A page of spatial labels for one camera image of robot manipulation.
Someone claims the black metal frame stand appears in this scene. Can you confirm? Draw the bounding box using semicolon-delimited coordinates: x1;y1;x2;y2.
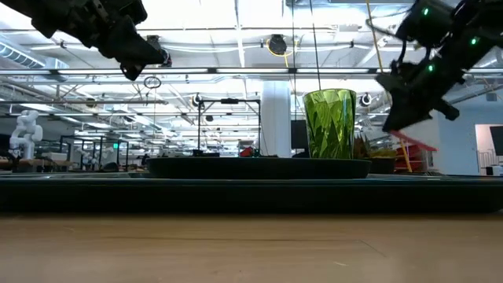
191;97;262;157

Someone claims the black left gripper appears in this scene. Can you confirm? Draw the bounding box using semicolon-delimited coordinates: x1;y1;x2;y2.
58;0;167;82

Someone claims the dark green serving tray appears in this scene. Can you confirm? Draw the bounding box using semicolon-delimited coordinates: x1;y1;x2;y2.
0;174;503;214

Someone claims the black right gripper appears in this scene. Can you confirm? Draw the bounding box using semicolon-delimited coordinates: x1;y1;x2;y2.
375;57;467;134

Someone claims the red storage bin shelf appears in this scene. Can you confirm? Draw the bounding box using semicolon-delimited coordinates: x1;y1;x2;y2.
395;143;424;173

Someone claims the dark wall screen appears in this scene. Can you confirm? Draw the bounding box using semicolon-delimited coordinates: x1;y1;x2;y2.
489;125;503;156

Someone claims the potted plant black pot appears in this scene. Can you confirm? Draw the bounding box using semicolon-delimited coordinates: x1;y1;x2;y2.
352;133;398;175

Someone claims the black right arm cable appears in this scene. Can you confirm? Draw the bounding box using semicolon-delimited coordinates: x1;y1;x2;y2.
365;17;410;76

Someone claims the black standing monitor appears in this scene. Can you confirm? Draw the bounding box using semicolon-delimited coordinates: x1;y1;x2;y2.
290;119;310;150

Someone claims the green faceted plastic cup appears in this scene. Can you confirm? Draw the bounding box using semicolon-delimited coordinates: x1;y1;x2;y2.
302;88;358;160

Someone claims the dark round plate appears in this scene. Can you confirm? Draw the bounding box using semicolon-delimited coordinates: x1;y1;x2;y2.
145;156;373;181

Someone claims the white building pillar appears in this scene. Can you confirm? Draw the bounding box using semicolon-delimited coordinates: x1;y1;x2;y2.
261;81;293;159

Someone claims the black hanging cable ring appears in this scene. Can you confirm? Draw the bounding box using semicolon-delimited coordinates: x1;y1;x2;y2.
142;75;163;90

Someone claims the black hanging cable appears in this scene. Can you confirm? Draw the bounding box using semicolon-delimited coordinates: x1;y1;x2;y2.
308;0;322;91

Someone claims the long ceiling light bar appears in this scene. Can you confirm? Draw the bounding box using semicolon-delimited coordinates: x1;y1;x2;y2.
0;67;503;76

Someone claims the yellow hanging cable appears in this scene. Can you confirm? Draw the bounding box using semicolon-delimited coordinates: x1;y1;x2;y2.
365;0;413;174

